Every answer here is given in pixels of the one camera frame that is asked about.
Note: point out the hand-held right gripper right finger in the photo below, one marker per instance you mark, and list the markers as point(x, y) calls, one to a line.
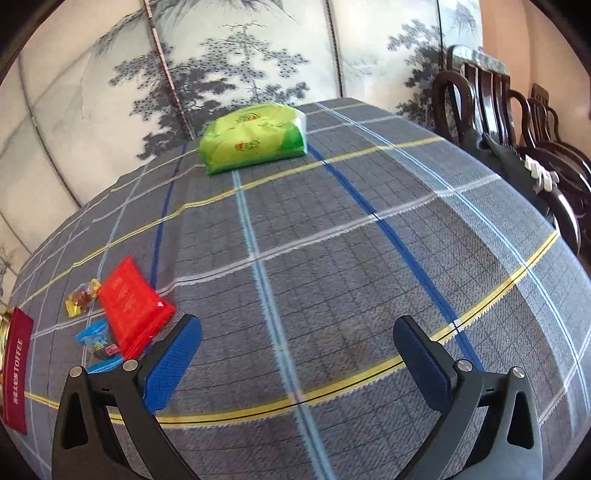
point(419, 365)

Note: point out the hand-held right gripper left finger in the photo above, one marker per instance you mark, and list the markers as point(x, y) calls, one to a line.
point(171, 367)

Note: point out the red snack packet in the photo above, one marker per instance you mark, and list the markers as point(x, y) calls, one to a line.
point(129, 304)

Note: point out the yellow candy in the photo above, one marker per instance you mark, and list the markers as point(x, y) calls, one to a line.
point(82, 297)

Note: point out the red toffee tin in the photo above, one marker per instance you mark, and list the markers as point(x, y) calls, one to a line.
point(18, 369)

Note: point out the grey plaid tablecloth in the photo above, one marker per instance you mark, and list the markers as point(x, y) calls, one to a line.
point(323, 254)

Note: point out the black bag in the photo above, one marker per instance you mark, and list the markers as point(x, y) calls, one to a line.
point(503, 161)

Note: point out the white glove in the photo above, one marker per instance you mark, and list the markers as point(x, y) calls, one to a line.
point(541, 174)

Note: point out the green tissue pack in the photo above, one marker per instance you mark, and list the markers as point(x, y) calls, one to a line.
point(249, 138)

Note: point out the ink painting folding screen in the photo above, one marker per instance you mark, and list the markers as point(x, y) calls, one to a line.
point(92, 115)

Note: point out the dark wooden chair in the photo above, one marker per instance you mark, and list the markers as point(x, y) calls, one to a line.
point(554, 134)
point(489, 87)

